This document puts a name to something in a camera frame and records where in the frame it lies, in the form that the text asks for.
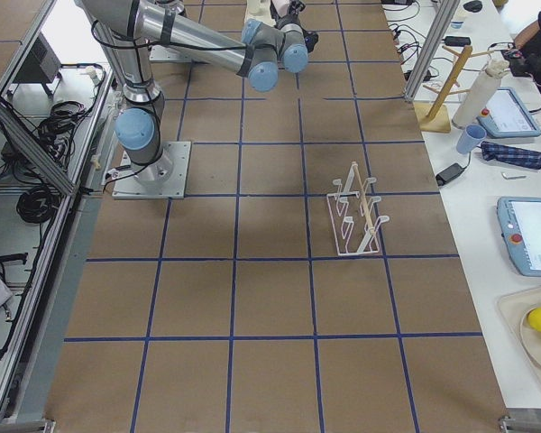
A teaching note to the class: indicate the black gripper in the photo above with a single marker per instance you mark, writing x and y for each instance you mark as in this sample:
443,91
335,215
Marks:
294,10

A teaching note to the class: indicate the pink cup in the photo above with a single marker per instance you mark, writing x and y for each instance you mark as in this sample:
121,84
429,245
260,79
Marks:
281,6

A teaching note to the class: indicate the blue cup on side table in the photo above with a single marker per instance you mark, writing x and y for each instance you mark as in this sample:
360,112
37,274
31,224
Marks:
471,136

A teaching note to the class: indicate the cream rabbit tray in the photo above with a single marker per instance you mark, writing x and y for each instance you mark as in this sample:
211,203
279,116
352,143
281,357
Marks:
264,17

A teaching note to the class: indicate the wooden mug tree stand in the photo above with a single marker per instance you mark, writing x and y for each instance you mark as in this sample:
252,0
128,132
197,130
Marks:
434,118

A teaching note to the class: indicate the beige thermos bottle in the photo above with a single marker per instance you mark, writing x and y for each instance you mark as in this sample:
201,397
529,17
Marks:
481,91

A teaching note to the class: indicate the black power brick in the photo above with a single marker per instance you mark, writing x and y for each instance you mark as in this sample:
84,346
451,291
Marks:
449,174

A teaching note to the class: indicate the far teach pendant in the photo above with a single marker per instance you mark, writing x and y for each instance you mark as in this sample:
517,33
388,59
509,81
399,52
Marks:
505,116

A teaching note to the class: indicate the teach pendant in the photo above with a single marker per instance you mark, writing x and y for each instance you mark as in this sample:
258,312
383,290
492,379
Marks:
505,116
520,223

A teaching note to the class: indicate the blue plaid cloth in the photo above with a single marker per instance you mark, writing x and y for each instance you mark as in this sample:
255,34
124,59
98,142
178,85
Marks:
511,155

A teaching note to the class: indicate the near teach pendant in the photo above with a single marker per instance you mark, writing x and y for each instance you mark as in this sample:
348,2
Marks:
520,223

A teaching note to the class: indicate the beige tray with fruit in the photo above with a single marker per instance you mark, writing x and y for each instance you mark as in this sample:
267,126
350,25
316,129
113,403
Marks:
514,309

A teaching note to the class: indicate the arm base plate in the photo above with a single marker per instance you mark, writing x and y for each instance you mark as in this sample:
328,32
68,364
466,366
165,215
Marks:
165,178

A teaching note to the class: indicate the white wire cup rack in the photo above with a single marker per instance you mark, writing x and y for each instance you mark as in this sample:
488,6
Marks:
356,227

